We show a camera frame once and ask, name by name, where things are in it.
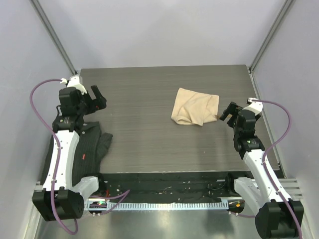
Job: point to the white slotted cable duct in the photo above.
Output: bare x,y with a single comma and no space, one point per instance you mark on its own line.
89,206

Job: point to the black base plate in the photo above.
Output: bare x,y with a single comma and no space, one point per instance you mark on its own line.
175,187

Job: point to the left aluminium frame post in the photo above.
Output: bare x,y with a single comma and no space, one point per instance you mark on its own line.
53,35

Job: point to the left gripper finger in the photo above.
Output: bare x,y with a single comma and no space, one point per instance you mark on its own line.
101,103
96,92

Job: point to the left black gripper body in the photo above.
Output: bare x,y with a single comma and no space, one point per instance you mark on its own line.
86,105

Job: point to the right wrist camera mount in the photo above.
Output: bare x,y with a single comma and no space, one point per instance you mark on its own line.
254,106

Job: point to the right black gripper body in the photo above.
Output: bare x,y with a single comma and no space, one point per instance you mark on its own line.
236,129

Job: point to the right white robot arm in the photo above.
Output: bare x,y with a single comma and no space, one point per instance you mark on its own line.
277,215

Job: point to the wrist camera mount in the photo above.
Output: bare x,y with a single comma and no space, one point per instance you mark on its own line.
254,106
76,82

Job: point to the gold fork green handle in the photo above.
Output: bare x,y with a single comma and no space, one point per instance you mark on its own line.
223,116

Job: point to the dark striped button shirt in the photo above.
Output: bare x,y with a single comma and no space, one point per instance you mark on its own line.
92,147

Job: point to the aluminium front rail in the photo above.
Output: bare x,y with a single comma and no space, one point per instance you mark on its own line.
291,189

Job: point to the right aluminium frame post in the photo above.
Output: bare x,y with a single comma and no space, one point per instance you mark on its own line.
271,33

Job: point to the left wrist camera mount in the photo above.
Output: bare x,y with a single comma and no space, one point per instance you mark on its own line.
76,82

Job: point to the beige cloth napkin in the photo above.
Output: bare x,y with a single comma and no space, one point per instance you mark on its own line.
194,108

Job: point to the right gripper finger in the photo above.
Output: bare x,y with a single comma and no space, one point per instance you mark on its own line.
231,109
231,120

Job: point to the aluminium frame post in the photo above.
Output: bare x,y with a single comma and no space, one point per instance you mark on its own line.
271,33
53,35

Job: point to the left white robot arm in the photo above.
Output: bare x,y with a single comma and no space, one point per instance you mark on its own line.
72,166

